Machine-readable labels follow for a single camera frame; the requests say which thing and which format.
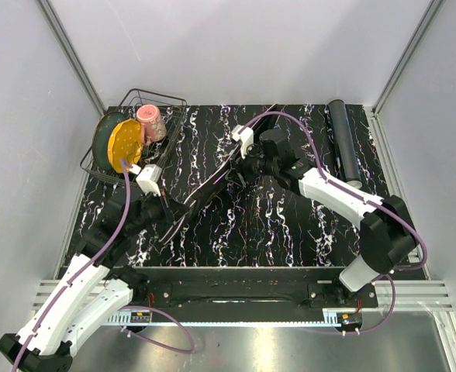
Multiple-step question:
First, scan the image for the left aluminium frame post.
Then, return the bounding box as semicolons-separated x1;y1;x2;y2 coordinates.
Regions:
35;0;105;115

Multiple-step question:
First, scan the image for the aluminium front frame rail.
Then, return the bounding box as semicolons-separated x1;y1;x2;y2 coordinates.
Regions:
29;278;456;372

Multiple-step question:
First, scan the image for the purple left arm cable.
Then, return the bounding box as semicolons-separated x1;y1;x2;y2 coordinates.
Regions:
10;158;196;372

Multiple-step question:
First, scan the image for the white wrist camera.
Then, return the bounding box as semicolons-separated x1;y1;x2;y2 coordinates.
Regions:
231;125;254;159
129;164;162;196

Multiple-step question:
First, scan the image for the yellow dotted plate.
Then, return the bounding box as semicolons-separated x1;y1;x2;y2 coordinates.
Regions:
107;119;143;174

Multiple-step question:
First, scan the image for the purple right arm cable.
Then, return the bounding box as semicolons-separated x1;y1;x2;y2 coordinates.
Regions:
239;111;430;335

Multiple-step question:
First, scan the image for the black sport racket bag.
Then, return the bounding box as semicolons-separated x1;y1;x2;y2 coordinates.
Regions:
159;104;279;244

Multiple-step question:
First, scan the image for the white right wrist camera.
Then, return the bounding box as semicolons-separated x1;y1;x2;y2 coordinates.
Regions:
231;125;254;159

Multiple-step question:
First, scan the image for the black shuttlecock tube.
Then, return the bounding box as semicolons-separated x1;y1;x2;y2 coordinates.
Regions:
328;99;362;189

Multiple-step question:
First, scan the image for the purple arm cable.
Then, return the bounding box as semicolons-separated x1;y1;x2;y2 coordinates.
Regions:
239;111;430;335
10;158;196;372

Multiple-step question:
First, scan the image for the aluminium frame post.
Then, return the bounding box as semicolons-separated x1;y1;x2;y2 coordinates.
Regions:
375;0;446;112
35;0;105;115

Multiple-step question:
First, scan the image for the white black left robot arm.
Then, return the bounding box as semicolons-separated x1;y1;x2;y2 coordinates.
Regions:
0;193;174;371

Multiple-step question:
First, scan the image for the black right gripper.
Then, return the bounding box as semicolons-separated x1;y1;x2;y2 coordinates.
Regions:
226;140;278;188

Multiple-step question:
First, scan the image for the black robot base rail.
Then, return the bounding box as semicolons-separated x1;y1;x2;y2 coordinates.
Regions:
124;267;378;326

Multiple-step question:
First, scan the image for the black wire dish rack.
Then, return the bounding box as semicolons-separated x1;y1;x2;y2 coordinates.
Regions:
80;88;187;186

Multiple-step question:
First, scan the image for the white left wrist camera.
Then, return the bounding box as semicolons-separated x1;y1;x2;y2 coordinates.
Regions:
129;164;162;196

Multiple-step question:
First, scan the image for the pink patterned mug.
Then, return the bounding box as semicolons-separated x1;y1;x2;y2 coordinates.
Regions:
136;104;167;146

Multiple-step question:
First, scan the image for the dark green plate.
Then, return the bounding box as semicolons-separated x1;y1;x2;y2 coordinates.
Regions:
92;112;126;171

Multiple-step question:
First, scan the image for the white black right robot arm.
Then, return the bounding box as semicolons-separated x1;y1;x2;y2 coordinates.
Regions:
232;126;417;308

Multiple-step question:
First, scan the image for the right aluminium frame post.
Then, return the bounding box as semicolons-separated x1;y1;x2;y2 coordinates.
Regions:
375;0;446;112

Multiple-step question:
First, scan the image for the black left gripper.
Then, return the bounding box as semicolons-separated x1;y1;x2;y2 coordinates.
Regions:
126;186;191;236

